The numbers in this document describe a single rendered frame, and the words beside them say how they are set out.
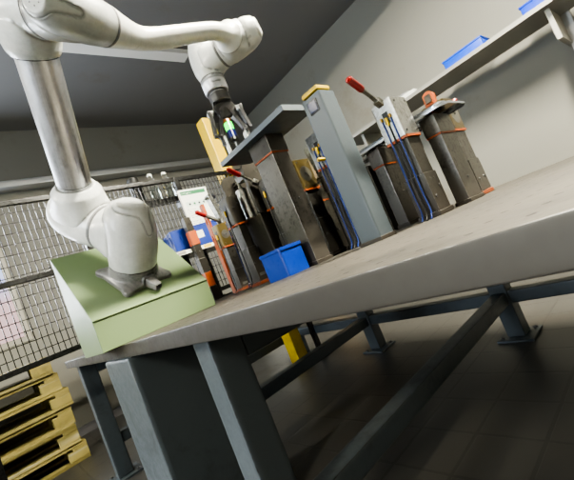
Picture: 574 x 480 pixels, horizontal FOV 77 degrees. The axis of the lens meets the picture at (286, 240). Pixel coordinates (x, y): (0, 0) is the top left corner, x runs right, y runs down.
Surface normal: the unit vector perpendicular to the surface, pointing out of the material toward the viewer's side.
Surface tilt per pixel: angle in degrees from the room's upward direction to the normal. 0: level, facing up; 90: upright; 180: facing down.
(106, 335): 90
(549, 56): 90
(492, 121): 90
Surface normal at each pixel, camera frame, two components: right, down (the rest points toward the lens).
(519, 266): -0.71, 0.25
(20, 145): 0.59, -0.29
